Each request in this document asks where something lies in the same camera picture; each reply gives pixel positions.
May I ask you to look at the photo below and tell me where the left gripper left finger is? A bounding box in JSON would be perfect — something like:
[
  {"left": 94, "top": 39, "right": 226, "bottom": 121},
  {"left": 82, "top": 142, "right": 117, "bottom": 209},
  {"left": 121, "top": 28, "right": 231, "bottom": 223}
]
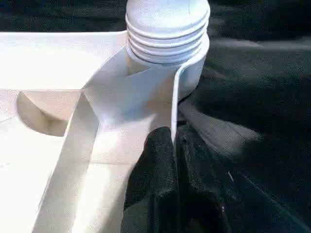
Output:
[{"left": 120, "top": 126, "right": 180, "bottom": 233}]

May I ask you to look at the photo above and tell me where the white plastic table leg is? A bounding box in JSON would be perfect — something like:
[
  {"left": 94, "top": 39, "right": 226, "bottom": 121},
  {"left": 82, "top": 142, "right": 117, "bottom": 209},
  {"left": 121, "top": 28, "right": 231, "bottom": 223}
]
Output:
[{"left": 125, "top": 0, "right": 211, "bottom": 66}]

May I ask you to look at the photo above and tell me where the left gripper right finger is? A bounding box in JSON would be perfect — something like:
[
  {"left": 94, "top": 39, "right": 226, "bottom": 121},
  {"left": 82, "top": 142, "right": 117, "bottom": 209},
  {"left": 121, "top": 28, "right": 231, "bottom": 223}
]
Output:
[{"left": 170, "top": 123, "right": 232, "bottom": 233}]

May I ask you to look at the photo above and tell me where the white plastic table top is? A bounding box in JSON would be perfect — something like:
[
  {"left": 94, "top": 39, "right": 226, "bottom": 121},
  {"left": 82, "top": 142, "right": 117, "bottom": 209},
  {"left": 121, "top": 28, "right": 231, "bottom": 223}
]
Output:
[{"left": 0, "top": 30, "right": 211, "bottom": 233}]

